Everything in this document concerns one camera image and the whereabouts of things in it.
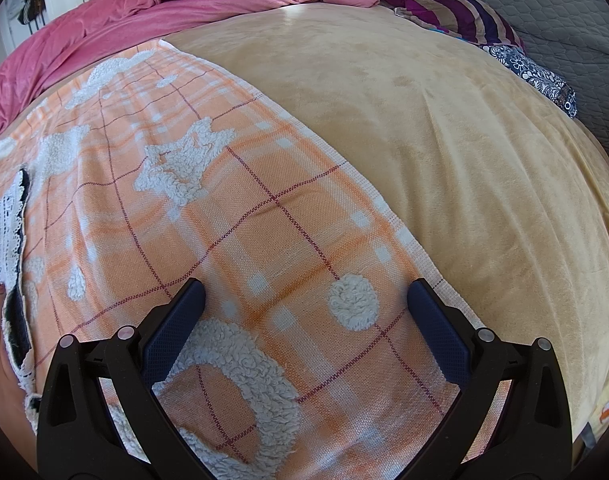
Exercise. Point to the grey quilted cover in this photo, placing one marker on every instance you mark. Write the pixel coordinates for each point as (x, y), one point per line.
(559, 10)

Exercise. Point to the hanging clothes and bags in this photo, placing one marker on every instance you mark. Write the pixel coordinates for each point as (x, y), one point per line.
(29, 5)

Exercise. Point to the pink duvet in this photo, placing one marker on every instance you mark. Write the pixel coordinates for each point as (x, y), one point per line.
(134, 15)

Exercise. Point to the beige bed sheet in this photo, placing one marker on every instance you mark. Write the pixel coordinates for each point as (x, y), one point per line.
(459, 135)

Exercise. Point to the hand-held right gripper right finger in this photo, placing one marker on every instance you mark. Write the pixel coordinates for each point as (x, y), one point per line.
(437, 330)

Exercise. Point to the blue floral cloth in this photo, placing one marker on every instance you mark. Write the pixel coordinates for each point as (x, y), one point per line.
(529, 70)

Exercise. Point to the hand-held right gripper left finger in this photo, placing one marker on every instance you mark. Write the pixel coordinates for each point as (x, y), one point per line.
(174, 330)

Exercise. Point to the orange plaid bear blanket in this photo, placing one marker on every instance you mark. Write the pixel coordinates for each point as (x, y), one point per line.
(264, 240)

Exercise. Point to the purple striped pillow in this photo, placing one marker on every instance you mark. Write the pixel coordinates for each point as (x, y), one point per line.
(444, 5)

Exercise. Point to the blue denim pants lace hem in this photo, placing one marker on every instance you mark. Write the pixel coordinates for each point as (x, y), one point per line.
(9, 240)

